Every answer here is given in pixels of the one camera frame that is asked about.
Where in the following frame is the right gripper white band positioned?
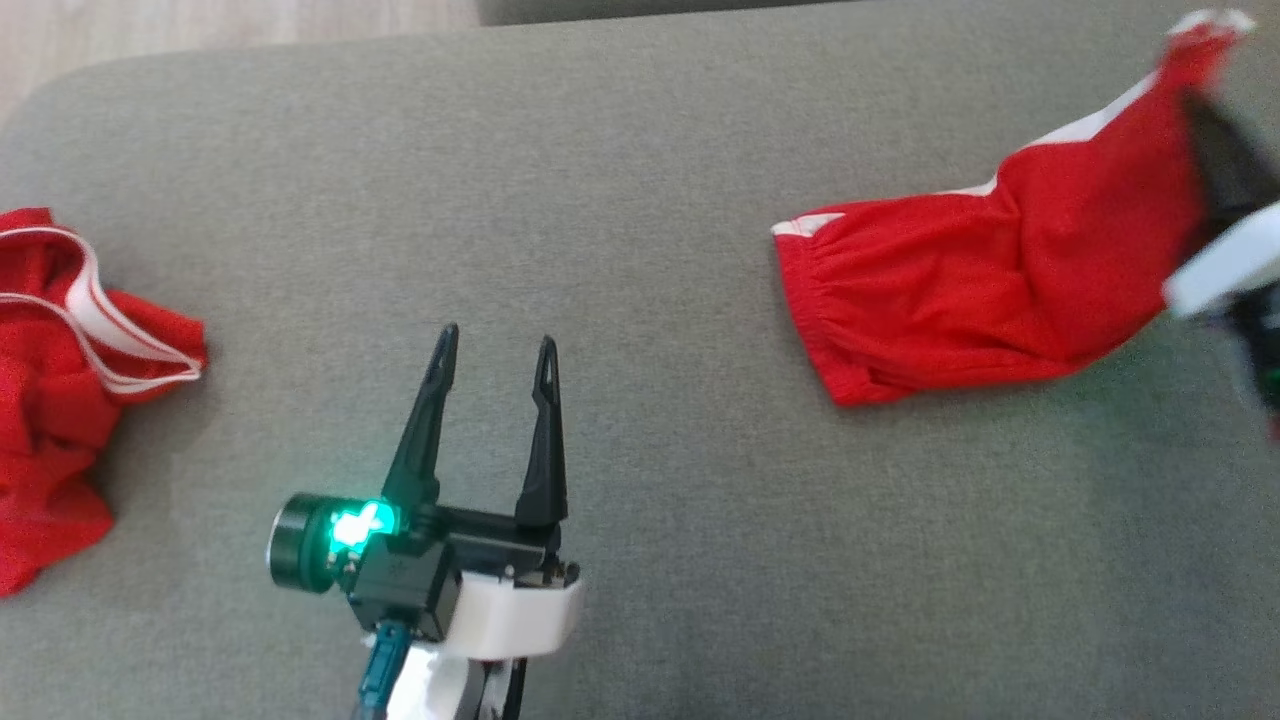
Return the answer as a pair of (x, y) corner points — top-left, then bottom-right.
(1164, 88), (1280, 443)

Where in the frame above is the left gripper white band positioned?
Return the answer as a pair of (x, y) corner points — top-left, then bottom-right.
(266, 322), (587, 662)

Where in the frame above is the red shorts white side stripe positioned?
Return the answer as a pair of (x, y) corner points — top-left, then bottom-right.
(771, 9), (1256, 408)

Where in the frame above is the red sleeveless jersey white trim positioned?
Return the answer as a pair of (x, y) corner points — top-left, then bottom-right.
(0, 207), (208, 598)

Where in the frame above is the large grey sofa seat cushion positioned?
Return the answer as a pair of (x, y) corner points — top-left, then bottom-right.
(0, 0), (1280, 720)

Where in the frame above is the small grey sofa seat cushion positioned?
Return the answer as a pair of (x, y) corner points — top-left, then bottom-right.
(477, 0), (861, 28)

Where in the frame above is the teal camera cable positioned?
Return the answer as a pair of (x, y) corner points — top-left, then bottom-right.
(356, 620), (413, 720)

